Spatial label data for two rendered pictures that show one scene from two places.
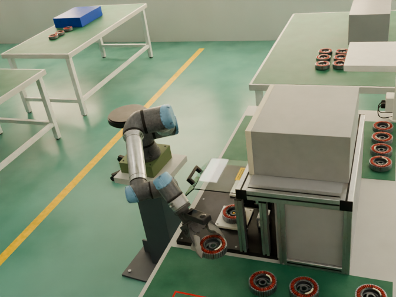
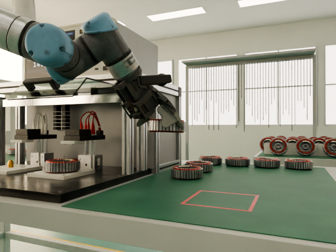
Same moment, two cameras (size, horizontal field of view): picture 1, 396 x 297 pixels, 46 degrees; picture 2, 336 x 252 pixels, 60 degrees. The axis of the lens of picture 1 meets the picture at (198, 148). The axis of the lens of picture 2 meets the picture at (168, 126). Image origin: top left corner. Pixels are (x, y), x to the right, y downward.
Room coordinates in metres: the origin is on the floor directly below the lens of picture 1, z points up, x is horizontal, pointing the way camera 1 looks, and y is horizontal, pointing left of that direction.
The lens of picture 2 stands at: (1.41, 0.85, 0.93)
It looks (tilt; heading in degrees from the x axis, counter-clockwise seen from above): 0 degrees down; 268
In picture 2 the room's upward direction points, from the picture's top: straight up
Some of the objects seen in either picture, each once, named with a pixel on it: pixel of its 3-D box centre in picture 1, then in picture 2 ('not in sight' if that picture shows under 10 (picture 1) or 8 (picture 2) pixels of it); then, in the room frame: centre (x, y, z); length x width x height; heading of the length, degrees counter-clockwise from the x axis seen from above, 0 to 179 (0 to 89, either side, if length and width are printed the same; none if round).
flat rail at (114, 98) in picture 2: not in sight; (56, 100); (1.80, -0.26, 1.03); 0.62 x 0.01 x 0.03; 155
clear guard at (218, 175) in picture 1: (226, 180); (77, 94); (1.68, -0.10, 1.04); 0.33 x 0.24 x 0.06; 65
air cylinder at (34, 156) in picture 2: not in sight; (42, 159); (1.89, -0.35, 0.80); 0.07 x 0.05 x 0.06; 155
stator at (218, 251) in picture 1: (213, 246); (166, 126); (1.39, 0.00, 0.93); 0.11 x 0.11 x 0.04
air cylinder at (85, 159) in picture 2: (264, 218); (90, 161); (1.67, -0.25, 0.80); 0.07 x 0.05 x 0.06; 155
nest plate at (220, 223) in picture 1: (234, 217); (62, 172); (1.73, -0.12, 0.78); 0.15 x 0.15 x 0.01; 65
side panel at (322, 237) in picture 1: (314, 237); (167, 131); (1.38, -0.40, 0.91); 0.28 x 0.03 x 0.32; 65
